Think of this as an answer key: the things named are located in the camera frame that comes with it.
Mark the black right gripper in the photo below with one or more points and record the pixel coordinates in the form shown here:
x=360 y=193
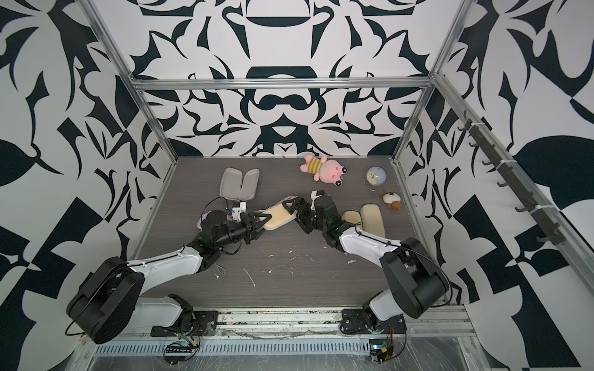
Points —
x=307 y=215

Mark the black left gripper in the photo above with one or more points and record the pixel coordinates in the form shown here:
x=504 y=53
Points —
x=247 y=226

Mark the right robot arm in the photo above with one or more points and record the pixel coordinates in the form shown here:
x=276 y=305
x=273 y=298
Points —
x=415 y=282

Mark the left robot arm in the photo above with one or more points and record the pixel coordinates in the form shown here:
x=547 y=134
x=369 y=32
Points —
x=111 y=300

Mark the pink plush toy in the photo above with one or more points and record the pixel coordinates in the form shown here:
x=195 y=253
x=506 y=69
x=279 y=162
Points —
x=324 y=170

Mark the blue alarm clock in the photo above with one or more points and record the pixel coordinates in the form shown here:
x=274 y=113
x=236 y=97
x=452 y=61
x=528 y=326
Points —
x=375 y=177

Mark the brown white plush toy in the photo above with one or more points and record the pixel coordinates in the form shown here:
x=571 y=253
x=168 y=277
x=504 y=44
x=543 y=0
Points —
x=392 y=201

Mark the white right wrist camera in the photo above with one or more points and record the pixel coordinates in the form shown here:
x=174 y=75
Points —
x=314 y=195

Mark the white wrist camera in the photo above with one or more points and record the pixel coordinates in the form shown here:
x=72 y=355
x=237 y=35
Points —
x=237 y=209
x=314 y=195

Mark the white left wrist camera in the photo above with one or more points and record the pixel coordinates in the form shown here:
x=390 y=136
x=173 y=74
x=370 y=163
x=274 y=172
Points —
x=237 y=209

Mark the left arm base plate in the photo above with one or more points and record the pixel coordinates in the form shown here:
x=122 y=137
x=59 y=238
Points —
x=190 y=324

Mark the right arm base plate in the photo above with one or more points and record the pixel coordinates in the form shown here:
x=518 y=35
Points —
x=363 y=321

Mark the wall hook rack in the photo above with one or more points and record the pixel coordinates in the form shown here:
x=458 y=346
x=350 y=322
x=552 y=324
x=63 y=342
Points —
x=514 y=178

